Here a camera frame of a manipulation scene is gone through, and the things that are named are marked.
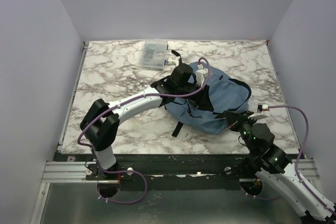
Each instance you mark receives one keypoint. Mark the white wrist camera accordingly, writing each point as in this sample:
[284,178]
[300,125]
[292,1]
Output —
[261,113]
[202,74]

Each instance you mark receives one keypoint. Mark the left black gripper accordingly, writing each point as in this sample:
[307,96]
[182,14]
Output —
[202,100]

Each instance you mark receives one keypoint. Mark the aluminium frame rail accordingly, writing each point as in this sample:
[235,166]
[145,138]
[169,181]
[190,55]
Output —
[76,172]

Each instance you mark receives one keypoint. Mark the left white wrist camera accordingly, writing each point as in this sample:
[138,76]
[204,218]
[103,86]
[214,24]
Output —
[202,74]

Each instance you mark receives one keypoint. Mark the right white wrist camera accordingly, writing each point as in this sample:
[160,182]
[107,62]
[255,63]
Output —
[261,113]

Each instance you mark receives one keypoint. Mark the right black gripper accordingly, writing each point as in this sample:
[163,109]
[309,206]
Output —
[234,119]

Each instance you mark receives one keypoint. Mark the blue student backpack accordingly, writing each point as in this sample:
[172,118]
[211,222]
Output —
[223,93]

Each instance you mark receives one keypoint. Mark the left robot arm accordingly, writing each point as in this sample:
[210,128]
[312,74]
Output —
[101,123]

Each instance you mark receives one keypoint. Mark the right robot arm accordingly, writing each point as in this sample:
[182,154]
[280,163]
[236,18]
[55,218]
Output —
[274,167]

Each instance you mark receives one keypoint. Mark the clear plastic storage box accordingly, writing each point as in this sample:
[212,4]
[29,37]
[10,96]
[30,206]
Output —
[154,54]

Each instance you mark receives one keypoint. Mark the white earbud charger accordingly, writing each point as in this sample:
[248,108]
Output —
[173,61]

